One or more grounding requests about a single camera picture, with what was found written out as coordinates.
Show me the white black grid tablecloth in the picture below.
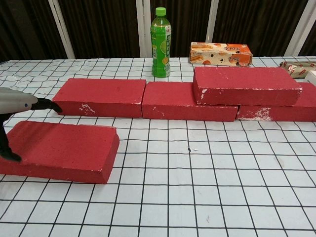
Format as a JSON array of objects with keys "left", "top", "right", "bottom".
[{"left": 0, "top": 56, "right": 316, "bottom": 237}]

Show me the orange biscuit box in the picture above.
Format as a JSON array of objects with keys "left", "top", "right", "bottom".
[{"left": 189, "top": 41, "right": 253, "bottom": 67}]

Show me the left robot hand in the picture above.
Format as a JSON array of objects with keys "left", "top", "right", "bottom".
[{"left": 0, "top": 87, "right": 63, "bottom": 162}]

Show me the dark brown curtain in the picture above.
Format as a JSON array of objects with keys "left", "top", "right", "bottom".
[{"left": 0, "top": 0, "right": 316, "bottom": 62}]

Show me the white stapler box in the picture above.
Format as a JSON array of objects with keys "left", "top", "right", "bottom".
[{"left": 304, "top": 70, "right": 316, "bottom": 86}]

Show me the white frame post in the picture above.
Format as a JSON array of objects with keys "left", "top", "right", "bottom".
[
  {"left": 135, "top": 0, "right": 152, "bottom": 59},
  {"left": 48, "top": 0, "right": 75, "bottom": 60},
  {"left": 205, "top": 0, "right": 220, "bottom": 43},
  {"left": 283, "top": 9, "right": 316, "bottom": 57}
]

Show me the green drink bottle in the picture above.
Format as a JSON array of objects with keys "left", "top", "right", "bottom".
[{"left": 150, "top": 7, "right": 172, "bottom": 78}]

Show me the red brick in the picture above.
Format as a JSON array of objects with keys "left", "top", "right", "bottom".
[
  {"left": 51, "top": 78, "right": 147, "bottom": 118},
  {"left": 193, "top": 66, "right": 303, "bottom": 107},
  {"left": 236, "top": 82, "right": 316, "bottom": 122},
  {"left": 0, "top": 120, "right": 120, "bottom": 184},
  {"left": 142, "top": 81, "right": 239, "bottom": 122}
]

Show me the gold red snack packet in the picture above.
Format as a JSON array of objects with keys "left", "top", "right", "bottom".
[{"left": 279, "top": 61, "right": 316, "bottom": 79}]

